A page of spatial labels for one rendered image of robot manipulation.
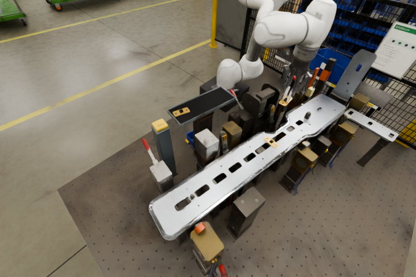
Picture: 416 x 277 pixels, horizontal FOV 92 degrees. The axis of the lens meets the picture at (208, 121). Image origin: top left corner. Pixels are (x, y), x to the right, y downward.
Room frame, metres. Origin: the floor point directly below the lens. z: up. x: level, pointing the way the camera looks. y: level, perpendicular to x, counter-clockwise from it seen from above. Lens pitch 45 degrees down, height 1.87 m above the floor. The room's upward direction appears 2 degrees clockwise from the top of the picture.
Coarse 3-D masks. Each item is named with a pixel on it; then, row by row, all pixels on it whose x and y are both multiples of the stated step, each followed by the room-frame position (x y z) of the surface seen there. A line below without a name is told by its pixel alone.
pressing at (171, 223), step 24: (312, 96) 1.14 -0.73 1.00; (288, 120) 0.90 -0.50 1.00; (312, 120) 0.91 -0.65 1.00; (240, 144) 0.69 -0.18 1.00; (288, 144) 0.71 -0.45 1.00; (216, 168) 0.54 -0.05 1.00; (240, 168) 0.54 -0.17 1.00; (264, 168) 0.55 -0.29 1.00; (168, 192) 0.40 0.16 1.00; (192, 192) 0.41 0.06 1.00; (216, 192) 0.41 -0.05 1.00; (168, 216) 0.30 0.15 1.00; (192, 216) 0.30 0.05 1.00; (168, 240) 0.22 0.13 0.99
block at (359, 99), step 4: (356, 96) 1.09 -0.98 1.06; (360, 96) 1.09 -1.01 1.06; (364, 96) 1.09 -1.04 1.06; (352, 100) 1.08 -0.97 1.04; (356, 100) 1.06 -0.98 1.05; (360, 100) 1.05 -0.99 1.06; (364, 100) 1.05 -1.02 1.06; (368, 100) 1.05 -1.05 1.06; (352, 104) 1.07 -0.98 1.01; (356, 104) 1.05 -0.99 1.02; (360, 104) 1.04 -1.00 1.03; (364, 104) 1.02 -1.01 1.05; (348, 108) 1.08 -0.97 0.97; (352, 108) 1.06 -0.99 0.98; (356, 108) 1.04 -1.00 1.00; (360, 108) 1.03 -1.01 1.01; (352, 112) 1.05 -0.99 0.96; (340, 116) 1.08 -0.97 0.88
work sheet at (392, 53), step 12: (396, 24) 1.34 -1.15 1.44; (408, 24) 1.30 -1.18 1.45; (384, 36) 1.36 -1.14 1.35; (396, 36) 1.31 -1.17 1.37; (408, 36) 1.27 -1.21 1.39; (384, 48) 1.33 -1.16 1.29; (396, 48) 1.28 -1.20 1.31; (408, 48) 1.24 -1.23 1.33; (384, 60) 1.29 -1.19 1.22; (396, 60) 1.25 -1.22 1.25; (408, 60) 1.21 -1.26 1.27; (384, 72) 1.26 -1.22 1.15; (396, 72) 1.22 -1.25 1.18
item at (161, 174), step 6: (162, 162) 0.52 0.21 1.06; (150, 168) 0.49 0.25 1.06; (156, 168) 0.49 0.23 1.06; (162, 168) 0.49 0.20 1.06; (156, 174) 0.46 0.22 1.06; (162, 174) 0.46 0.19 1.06; (168, 174) 0.46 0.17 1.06; (156, 180) 0.44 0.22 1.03; (162, 180) 0.43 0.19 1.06; (168, 180) 0.45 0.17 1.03; (162, 186) 0.43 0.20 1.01; (168, 186) 0.44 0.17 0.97; (162, 192) 0.42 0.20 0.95
